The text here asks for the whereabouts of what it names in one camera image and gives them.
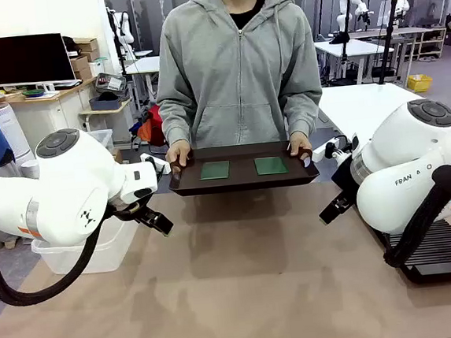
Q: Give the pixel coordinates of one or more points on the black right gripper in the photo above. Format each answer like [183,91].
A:
[345,182]

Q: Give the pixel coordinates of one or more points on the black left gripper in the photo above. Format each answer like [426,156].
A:
[132,210]

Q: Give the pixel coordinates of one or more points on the green perforated PCB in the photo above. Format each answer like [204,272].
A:
[271,165]
[214,170]

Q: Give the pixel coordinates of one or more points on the dark brown tray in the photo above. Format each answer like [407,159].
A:
[242,181]

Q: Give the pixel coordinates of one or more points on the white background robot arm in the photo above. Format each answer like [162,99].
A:
[400,1]
[357,5]
[123,25]

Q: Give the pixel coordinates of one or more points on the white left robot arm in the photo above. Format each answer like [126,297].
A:
[72,182]

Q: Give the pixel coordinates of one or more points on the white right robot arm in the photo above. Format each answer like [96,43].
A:
[402,153]

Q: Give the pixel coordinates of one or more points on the person's right forearm grey sleeve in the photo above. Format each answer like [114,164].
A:
[174,122]

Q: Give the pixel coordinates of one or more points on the person's left forearm grey sleeve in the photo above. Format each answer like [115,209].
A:
[303,110]

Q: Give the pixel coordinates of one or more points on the person's right hand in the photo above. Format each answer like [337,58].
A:
[178,151]

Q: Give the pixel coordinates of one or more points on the person's left hand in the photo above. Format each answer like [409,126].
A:
[300,140]

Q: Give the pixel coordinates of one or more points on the clear plastic box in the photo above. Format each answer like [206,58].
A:
[110,252]

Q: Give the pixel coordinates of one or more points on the red orange bag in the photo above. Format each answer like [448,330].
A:
[153,130]

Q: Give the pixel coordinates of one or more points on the large white table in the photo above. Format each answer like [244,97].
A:
[362,105]

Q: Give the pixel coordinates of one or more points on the black slotted rack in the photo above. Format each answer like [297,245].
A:
[446,250]

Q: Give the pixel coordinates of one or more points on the small wooden cart table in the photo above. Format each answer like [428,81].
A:
[104,114]

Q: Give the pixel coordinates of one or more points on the blue grey bin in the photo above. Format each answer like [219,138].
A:
[105,103]

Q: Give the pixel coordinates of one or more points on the black tilted case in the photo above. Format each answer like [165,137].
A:
[110,83]

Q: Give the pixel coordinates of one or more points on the yellow bin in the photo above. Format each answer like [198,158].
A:
[419,83]

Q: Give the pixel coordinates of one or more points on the small white table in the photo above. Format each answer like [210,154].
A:
[145,65]
[353,49]

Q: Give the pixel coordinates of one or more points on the wooden top desk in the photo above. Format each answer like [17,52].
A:
[47,113]

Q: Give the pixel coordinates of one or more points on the person in grey hoodie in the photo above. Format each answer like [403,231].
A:
[236,69]

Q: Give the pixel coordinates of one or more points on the white air purifier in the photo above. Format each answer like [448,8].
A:
[11,132]

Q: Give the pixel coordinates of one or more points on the black tripod stand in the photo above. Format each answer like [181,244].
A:
[345,36]
[389,36]

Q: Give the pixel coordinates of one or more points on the cardboard box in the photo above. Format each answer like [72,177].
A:
[80,63]
[86,44]

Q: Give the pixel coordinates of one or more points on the wooden shelf bench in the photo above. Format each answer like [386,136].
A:
[415,37]

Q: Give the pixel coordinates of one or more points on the black computer monitor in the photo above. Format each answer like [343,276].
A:
[28,59]

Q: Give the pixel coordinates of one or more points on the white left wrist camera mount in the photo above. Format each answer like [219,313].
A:
[162,167]

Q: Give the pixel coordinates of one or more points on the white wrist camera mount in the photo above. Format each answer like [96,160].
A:
[162,167]
[321,153]

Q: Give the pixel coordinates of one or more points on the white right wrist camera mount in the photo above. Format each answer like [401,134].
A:
[321,153]

